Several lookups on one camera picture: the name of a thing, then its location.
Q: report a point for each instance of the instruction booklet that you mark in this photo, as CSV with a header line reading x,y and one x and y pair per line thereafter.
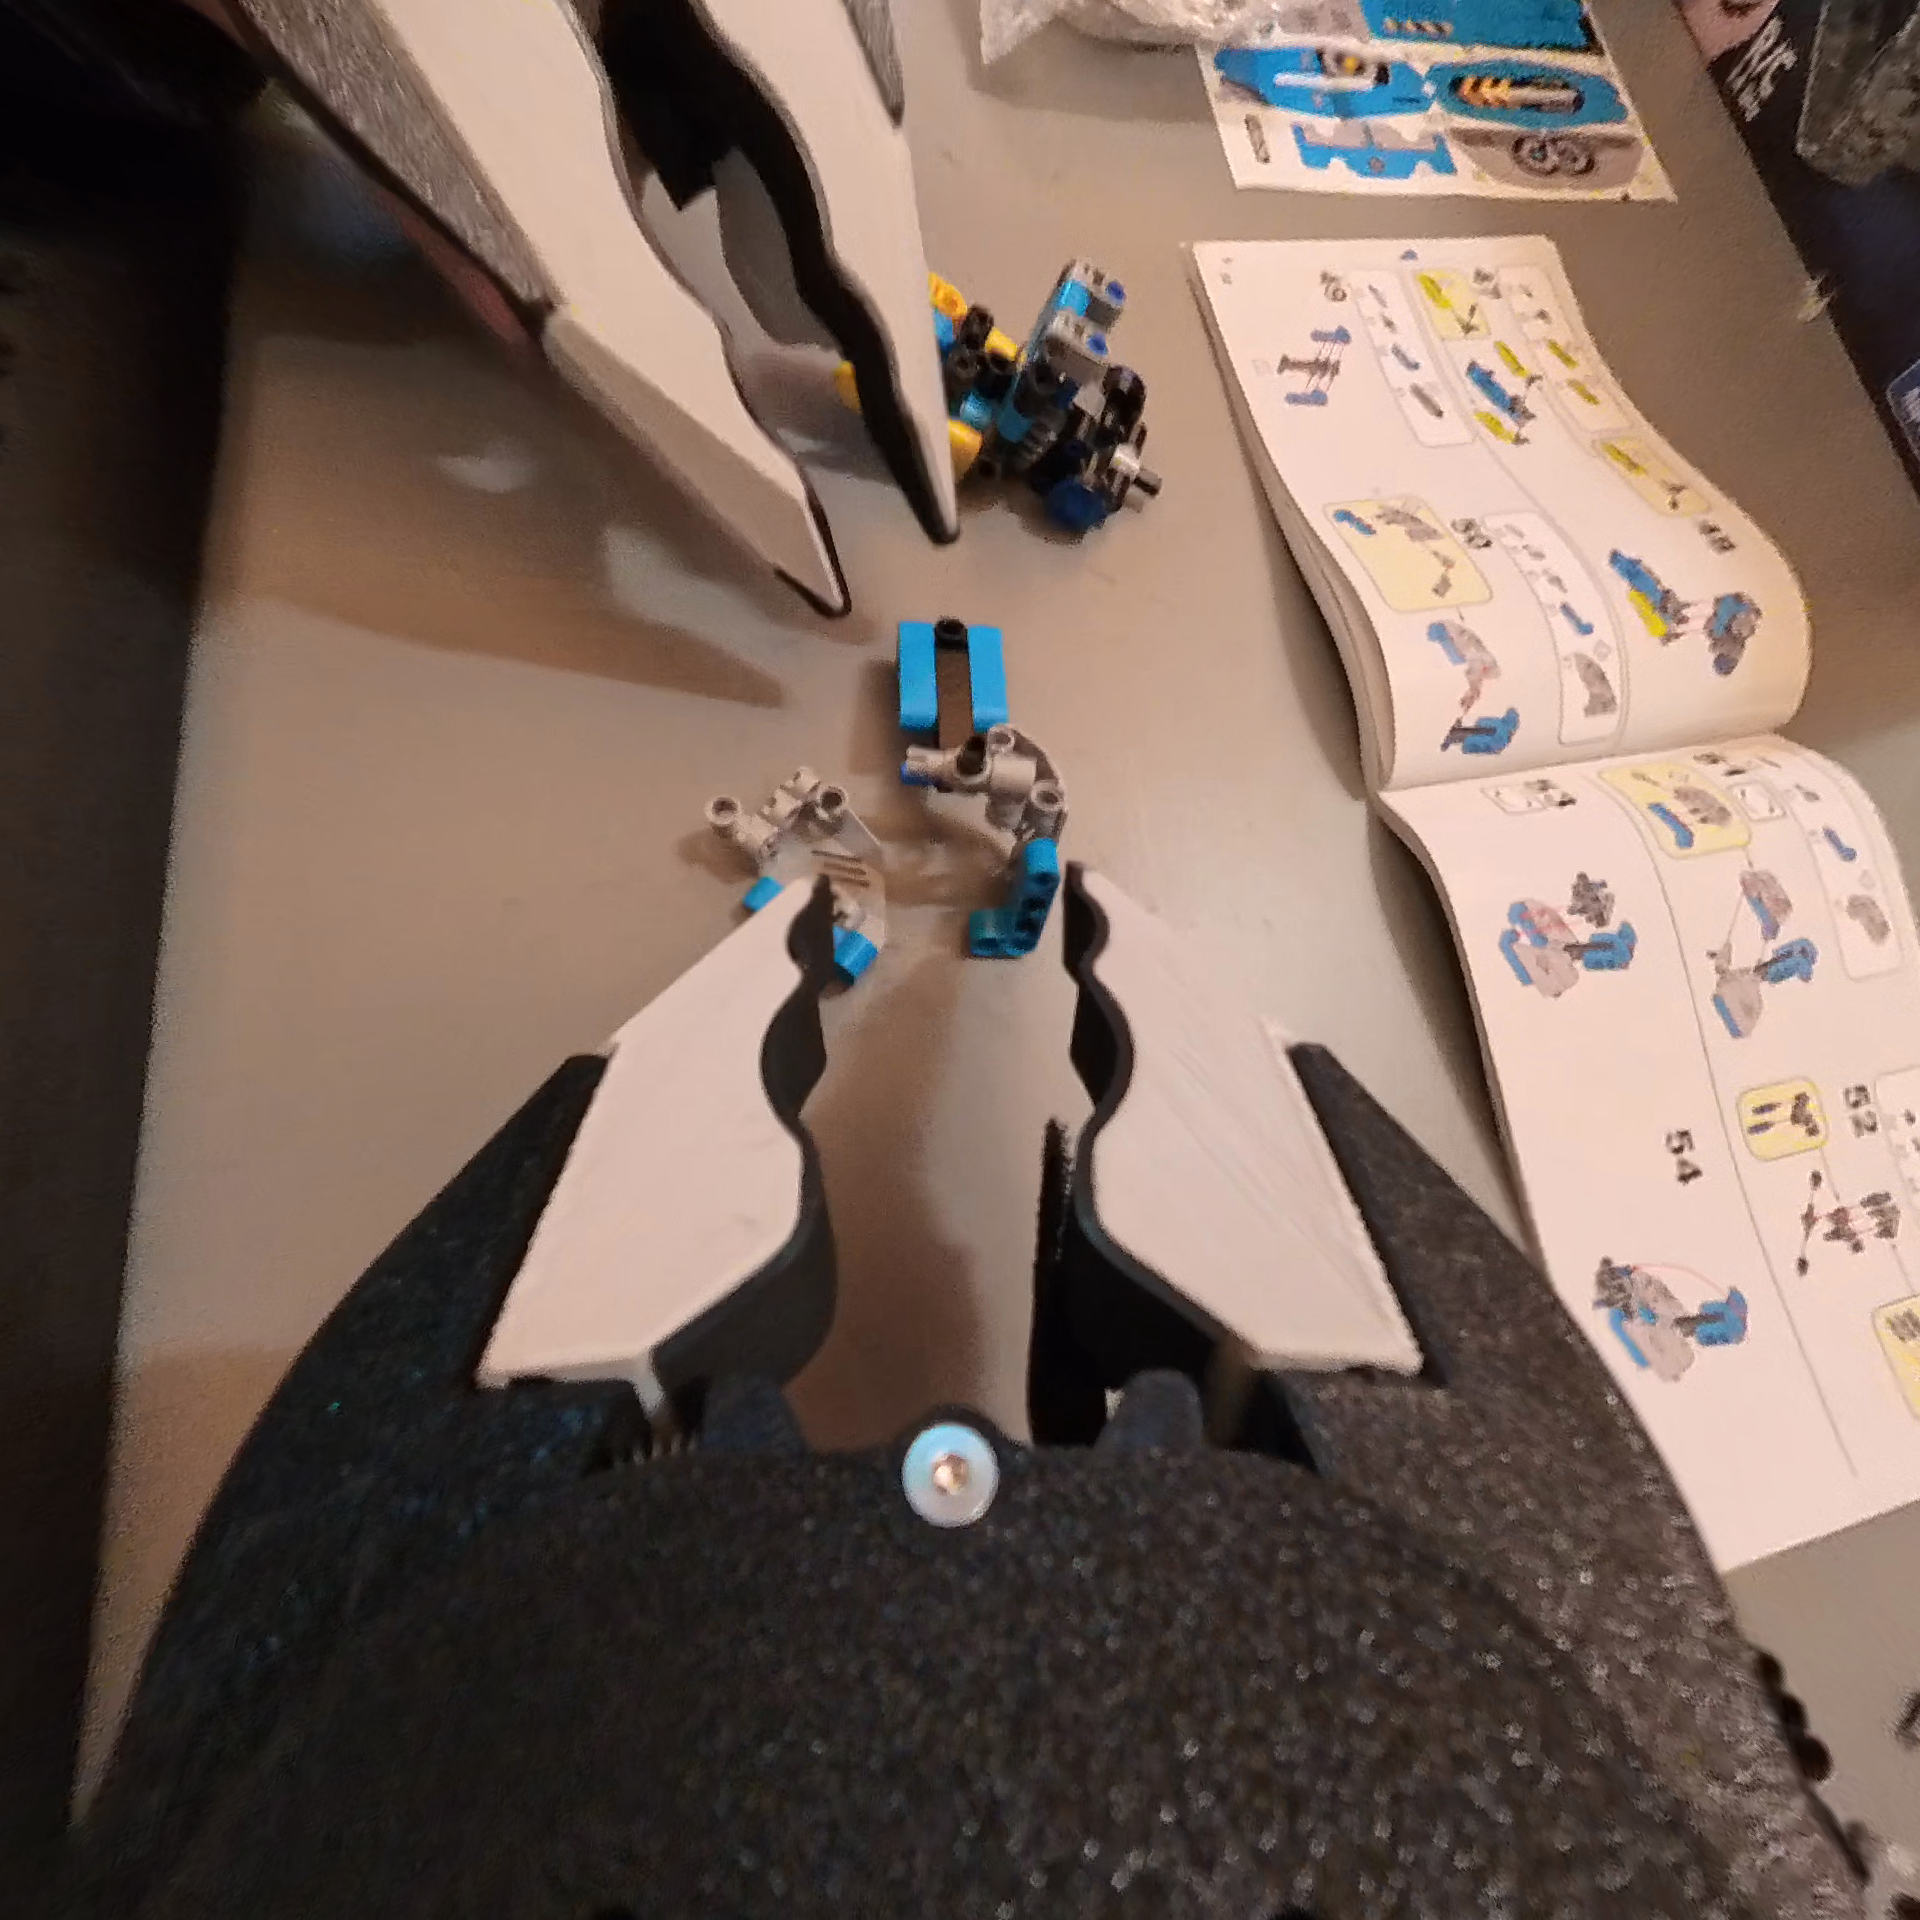
x,y
1576,901

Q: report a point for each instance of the large clear plastic bag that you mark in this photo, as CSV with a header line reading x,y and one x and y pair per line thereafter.
x,y
1124,22

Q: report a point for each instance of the grey panel brick assembly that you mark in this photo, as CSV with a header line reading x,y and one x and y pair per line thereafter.
x,y
810,838

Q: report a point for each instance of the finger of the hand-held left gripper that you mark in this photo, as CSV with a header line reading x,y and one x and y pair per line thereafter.
x,y
863,225
616,299

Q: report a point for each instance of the blue yellow black brick assembly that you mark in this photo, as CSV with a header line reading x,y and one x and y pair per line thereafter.
x,y
1050,405

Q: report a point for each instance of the blue sticker sheet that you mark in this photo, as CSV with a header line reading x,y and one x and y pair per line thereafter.
x,y
1425,105

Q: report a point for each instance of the grey desk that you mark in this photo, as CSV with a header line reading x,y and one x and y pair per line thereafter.
x,y
451,901

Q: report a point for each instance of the robot kit box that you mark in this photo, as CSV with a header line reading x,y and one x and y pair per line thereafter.
x,y
1828,181

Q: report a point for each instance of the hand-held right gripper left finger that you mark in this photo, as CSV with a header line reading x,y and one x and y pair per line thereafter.
x,y
661,1185

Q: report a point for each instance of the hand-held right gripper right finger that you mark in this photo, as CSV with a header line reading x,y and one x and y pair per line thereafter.
x,y
1229,1185

